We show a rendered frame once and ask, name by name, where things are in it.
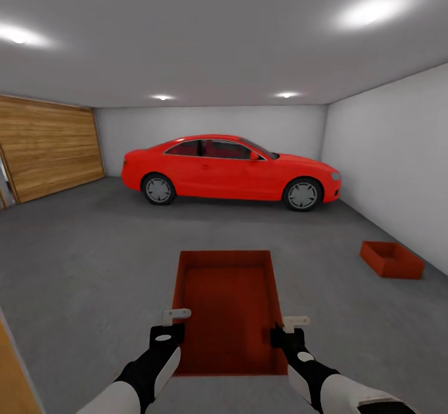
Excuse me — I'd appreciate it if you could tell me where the storage box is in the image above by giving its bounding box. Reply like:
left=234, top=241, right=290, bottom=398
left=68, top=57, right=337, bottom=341
left=360, top=241, right=425, bottom=280
left=172, top=250, right=288, bottom=377

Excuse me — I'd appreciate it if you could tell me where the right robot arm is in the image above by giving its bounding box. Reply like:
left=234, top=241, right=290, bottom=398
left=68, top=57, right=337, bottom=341
left=270, top=315, right=420, bottom=414

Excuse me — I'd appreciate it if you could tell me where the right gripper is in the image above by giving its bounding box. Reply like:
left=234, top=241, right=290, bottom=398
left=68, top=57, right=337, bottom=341
left=270, top=326, right=305, bottom=353

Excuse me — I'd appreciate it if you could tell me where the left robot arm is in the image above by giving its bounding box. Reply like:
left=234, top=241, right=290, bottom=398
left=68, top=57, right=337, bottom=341
left=76, top=309, right=191, bottom=414

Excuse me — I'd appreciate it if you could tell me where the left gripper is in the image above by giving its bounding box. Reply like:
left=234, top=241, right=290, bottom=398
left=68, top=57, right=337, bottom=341
left=149, top=324, right=185, bottom=346

